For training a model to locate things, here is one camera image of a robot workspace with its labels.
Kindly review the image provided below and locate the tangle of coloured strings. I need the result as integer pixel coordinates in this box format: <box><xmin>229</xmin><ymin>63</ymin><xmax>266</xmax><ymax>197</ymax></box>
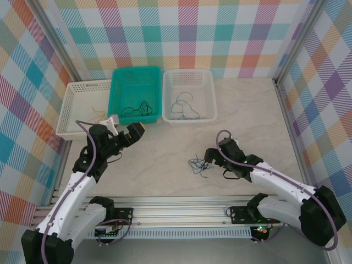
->
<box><xmin>188</xmin><ymin>154</ymin><xmax>211</xmax><ymax>179</ymax></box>

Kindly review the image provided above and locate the black cable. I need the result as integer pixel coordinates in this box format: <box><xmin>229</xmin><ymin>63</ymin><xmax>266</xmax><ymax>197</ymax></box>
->
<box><xmin>120</xmin><ymin>101</ymin><xmax>153</xmax><ymax>117</ymax></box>

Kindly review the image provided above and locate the yellow cable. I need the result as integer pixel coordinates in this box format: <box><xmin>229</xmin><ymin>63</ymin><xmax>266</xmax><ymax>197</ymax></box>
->
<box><xmin>89</xmin><ymin>107</ymin><xmax>107</xmax><ymax>123</ymax></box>

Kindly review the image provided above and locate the blue cable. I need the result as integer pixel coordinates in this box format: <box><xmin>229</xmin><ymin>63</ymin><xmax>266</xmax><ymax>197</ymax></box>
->
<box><xmin>170</xmin><ymin>91</ymin><xmax>200</xmax><ymax>121</ymax></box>

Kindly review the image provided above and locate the teal plastic basket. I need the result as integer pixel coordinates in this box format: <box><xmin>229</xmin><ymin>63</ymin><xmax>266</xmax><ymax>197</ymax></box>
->
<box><xmin>107</xmin><ymin>67</ymin><xmax>162</xmax><ymax>125</ymax></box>

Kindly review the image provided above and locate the cream round-hole basket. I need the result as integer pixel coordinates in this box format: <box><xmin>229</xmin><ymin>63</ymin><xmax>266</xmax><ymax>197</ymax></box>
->
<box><xmin>56</xmin><ymin>80</ymin><xmax>113</xmax><ymax>141</ymax></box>

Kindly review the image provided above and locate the white slotted plastic basket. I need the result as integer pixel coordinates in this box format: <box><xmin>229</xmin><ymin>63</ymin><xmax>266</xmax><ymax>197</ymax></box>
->
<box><xmin>162</xmin><ymin>69</ymin><xmax>218</xmax><ymax>128</ymax></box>

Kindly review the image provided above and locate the grey metal panel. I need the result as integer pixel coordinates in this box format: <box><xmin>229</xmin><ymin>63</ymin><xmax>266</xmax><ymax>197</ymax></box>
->
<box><xmin>73</xmin><ymin>236</ymin><xmax>331</xmax><ymax>264</ymax></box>

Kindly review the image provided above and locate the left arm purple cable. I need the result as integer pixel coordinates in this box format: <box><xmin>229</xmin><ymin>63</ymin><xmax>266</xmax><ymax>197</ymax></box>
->
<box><xmin>41</xmin><ymin>120</ymin><xmax>131</xmax><ymax>264</ymax></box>

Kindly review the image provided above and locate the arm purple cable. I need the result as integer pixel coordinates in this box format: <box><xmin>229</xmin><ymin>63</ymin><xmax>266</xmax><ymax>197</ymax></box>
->
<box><xmin>216</xmin><ymin>129</ymin><xmax>339</xmax><ymax>251</ymax></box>
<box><xmin>41</xmin><ymin>120</ymin><xmax>131</xmax><ymax>264</ymax></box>

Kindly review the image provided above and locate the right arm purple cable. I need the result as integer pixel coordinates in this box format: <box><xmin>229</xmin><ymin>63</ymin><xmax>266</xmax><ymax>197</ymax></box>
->
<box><xmin>216</xmin><ymin>129</ymin><xmax>339</xmax><ymax>251</ymax></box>

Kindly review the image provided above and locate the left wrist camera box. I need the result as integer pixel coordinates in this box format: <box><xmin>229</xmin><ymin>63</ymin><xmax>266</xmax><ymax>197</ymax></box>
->
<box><xmin>99</xmin><ymin>115</ymin><xmax>121</xmax><ymax>136</ymax></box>

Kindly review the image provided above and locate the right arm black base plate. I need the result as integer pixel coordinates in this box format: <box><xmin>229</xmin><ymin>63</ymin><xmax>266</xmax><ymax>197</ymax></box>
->
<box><xmin>229</xmin><ymin>206</ymin><xmax>281</xmax><ymax>225</ymax></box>

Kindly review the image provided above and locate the aluminium mounting rail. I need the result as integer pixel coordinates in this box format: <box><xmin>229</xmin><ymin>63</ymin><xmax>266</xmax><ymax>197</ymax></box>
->
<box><xmin>32</xmin><ymin>195</ymin><xmax>303</xmax><ymax>229</ymax></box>

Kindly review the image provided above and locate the right aluminium table rail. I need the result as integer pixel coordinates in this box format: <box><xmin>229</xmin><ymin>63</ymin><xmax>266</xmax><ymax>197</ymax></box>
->
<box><xmin>274</xmin><ymin>78</ymin><xmax>310</xmax><ymax>188</ymax></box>

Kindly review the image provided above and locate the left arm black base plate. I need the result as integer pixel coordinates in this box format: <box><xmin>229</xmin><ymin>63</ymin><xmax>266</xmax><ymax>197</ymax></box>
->
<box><xmin>111</xmin><ymin>207</ymin><xmax>134</xmax><ymax>227</ymax></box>

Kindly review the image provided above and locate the white slotted cable duct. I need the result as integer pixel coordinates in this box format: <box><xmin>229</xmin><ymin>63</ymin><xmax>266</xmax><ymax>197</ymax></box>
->
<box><xmin>86</xmin><ymin>229</ymin><xmax>254</xmax><ymax>240</ymax></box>

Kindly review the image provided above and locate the left aluminium frame post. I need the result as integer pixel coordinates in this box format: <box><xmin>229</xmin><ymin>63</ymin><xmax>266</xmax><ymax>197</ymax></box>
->
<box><xmin>32</xmin><ymin>0</ymin><xmax>85</xmax><ymax>81</ymax></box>

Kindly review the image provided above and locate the aluminium frame post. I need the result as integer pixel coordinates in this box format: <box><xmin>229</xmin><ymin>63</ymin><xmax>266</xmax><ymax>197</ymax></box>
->
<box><xmin>274</xmin><ymin>0</ymin><xmax>328</xmax><ymax>81</ymax></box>
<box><xmin>32</xmin><ymin>0</ymin><xmax>85</xmax><ymax>81</ymax></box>

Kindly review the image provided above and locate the right aluminium frame post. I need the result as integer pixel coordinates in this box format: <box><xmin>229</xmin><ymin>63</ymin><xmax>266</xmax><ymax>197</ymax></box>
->
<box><xmin>274</xmin><ymin>0</ymin><xmax>328</xmax><ymax>81</ymax></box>

